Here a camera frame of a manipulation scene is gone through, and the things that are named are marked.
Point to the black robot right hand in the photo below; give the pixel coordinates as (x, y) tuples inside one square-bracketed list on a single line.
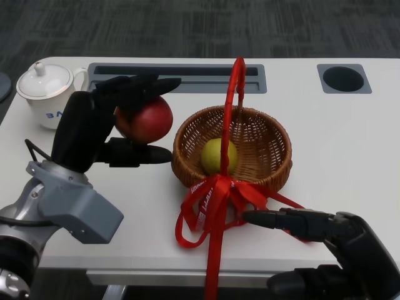
[(368, 250)]

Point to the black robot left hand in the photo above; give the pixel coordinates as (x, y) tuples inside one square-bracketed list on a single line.
[(78, 131)]

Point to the red apple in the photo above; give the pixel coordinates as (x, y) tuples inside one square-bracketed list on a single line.
[(150, 122)]

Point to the red printed ribbon bow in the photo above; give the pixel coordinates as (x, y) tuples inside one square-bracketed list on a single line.
[(215, 218)]

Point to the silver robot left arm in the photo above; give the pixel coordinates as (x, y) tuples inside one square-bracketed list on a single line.
[(15, 259)]

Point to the white ceramic mug blue letters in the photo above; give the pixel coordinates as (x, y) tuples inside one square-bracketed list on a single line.
[(40, 109)]

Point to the white mug lid with knob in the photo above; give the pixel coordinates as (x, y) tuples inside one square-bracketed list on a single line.
[(42, 82)]

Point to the grey round disc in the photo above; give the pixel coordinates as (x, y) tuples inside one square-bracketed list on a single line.
[(3, 86)]

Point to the green pear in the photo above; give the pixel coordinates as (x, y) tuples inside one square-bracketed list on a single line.
[(212, 157)]

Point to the silver table leg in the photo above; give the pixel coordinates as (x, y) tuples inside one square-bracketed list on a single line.
[(114, 293)]

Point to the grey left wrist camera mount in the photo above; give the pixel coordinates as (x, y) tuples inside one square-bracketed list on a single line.
[(87, 212)]

